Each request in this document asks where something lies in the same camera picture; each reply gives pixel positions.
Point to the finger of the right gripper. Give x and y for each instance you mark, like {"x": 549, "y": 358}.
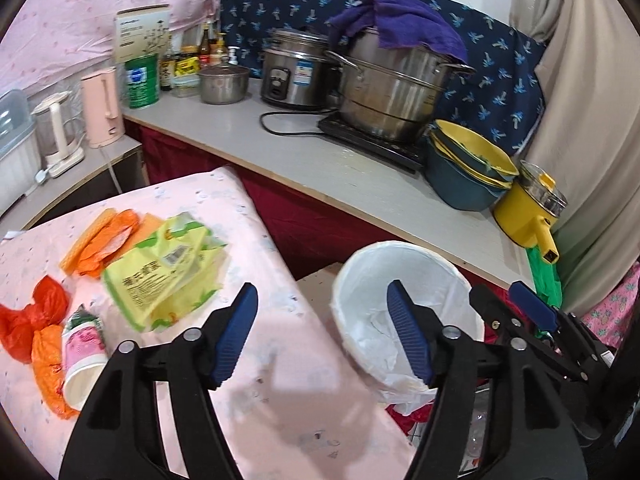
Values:
{"x": 508, "y": 325}
{"x": 575, "y": 339}

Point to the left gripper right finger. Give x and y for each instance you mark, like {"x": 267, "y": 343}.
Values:
{"x": 496, "y": 416}

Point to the red orange plastic bag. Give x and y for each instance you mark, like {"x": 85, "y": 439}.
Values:
{"x": 33, "y": 336}

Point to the yellow green snack bag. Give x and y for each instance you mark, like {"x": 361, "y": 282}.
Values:
{"x": 168, "y": 275}

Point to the white lined trash bin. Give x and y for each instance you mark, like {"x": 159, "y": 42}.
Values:
{"x": 389, "y": 302}

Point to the yellow electric pot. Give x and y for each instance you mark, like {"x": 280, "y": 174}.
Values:
{"x": 528, "y": 211}

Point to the stacked yellow teal basins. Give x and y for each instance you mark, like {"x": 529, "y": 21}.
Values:
{"x": 466, "y": 171}

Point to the orange plastic bag on foam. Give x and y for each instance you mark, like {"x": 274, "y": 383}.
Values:
{"x": 104, "y": 245}

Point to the pink patterned tablecloth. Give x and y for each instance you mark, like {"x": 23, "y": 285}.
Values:
{"x": 294, "y": 407}

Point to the black induction cooker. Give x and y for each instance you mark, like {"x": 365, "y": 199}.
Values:
{"x": 334, "y": 127}

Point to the blue patterned backsplash cloth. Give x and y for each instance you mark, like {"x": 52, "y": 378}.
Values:
{"x": 502, "y": 101}

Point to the large steel steamer pot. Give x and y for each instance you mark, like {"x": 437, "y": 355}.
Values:
{"x": 391, "y": 94}

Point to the white dish rack grey lid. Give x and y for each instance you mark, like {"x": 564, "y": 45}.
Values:
{"x": 20, "y": 155}

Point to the white glass kettle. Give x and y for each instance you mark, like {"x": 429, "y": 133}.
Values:
{"x": 57, "y": 128}

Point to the purple towel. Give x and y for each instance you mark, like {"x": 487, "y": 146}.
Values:
{"x": 401, "y": 24}

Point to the pink electric kettle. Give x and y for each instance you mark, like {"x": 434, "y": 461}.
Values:
{"x": 100, "y": 108}

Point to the steel rice cooker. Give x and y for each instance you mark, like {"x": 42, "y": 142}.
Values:
{"x": 296, "y": 73}

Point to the small steel pot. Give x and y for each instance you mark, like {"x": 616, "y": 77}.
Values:
{"x": 223, "y": 83}

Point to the green tin can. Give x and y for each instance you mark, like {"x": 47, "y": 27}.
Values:
{"x": 142, "y": 84}

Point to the sauce bottles group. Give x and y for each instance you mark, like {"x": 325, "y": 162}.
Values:
{"x": 199, "y": 47}

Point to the white cardboard box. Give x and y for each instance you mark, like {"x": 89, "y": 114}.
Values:
{"x": 141, "y": 31}

